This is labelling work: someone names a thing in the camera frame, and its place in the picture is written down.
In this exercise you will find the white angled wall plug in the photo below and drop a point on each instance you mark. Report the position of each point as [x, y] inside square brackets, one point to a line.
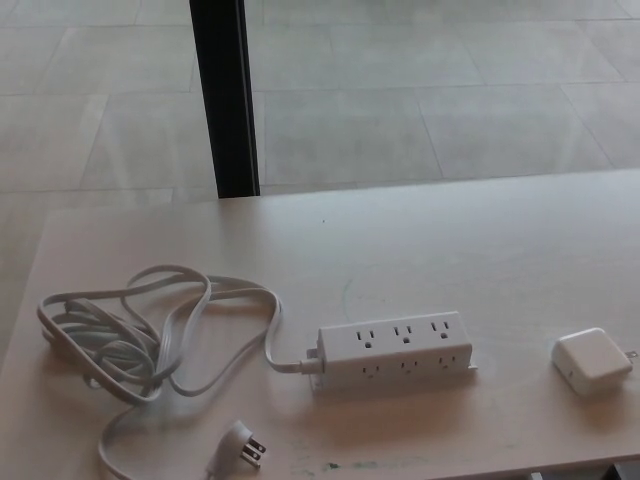
[239, 446]

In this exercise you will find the black window frame post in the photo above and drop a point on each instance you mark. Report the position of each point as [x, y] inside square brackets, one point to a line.
[225, 100]

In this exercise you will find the white square charger adapter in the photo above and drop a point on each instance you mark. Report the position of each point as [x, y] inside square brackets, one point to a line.
[590, 360]

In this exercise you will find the white power strip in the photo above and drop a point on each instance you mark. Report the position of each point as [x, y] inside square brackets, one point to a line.
[395, 350]

